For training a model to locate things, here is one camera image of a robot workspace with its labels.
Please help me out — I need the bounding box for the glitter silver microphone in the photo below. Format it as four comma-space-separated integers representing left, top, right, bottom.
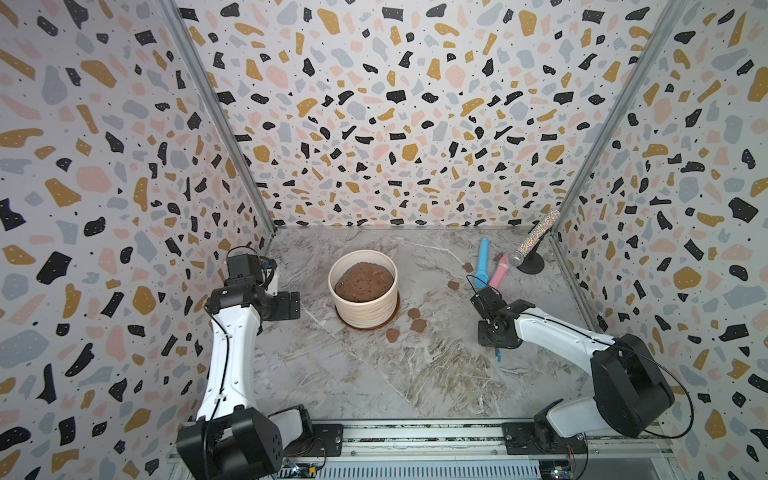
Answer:
508, 210, 561, 267

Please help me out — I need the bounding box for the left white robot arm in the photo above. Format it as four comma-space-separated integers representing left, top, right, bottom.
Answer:
176, 285, 314, 479

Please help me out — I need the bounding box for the cream ceramic pot with soil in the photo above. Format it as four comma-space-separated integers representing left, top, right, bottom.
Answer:
328, 250, 399, 327

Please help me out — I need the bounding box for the black microphone stand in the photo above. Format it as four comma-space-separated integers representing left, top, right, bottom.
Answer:
517, 234, 545, 275

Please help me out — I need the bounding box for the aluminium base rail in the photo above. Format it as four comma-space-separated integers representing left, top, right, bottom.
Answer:
167, 418, 685, 480

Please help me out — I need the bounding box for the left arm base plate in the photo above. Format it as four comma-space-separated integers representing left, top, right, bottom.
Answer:
283, 423, 344, 458

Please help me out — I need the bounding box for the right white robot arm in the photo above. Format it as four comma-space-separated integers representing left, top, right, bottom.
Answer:
471, 287, 675, 443

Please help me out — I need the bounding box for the blue toy microphone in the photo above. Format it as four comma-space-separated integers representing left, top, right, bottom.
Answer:
474, 238, 489, 289

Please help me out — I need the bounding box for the pink toy microphone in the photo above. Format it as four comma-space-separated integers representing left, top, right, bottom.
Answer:
488, 254, 510, 289

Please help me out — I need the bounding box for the terracotta saucer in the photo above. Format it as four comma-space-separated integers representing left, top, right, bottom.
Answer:
334, 293, 401, 332

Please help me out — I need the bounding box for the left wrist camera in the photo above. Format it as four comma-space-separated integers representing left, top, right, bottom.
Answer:
224, 252, 277, 291

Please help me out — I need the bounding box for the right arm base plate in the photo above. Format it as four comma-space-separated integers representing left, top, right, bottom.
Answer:
501, 422, 588, 455

